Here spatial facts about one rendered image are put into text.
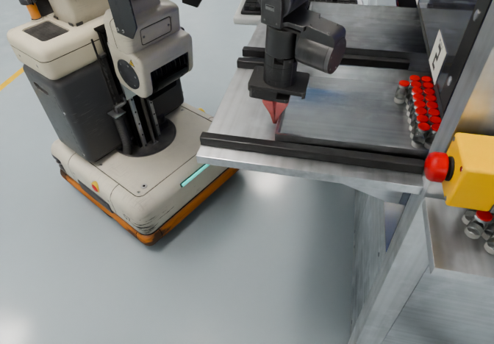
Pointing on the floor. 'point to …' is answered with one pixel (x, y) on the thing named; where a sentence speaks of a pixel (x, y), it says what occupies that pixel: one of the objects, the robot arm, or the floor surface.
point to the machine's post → (481, 69)
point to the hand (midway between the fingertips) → (275, 118)
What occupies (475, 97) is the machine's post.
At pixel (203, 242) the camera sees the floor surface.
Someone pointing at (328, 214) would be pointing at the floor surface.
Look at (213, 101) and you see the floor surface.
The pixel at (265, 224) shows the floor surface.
